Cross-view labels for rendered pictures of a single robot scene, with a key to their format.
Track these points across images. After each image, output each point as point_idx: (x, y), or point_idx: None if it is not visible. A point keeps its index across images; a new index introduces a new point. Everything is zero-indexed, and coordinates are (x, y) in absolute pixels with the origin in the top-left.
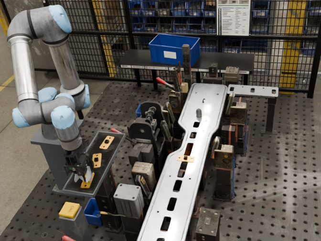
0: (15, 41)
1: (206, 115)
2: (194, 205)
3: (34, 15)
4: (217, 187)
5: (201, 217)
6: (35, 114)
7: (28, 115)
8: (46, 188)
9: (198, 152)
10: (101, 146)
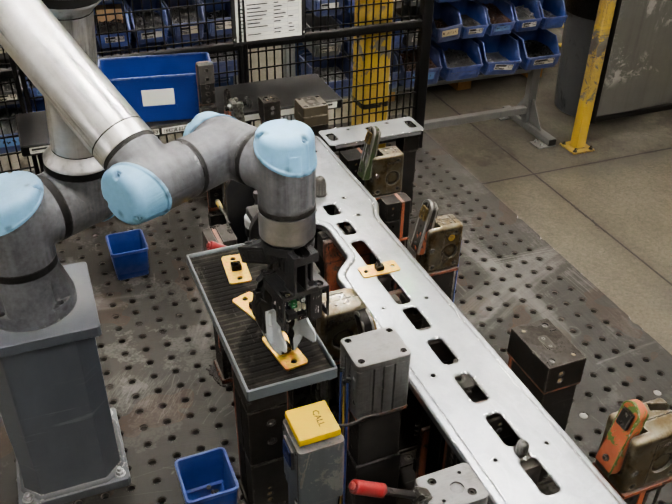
0: None
1: (335, 190)
2: (482, 336)
3: None
4: (426, 323)
5: (530, 342)
6: (187, 167)
7: (170, 172)
8: None
9: (391, 251)
10: (233, 279)
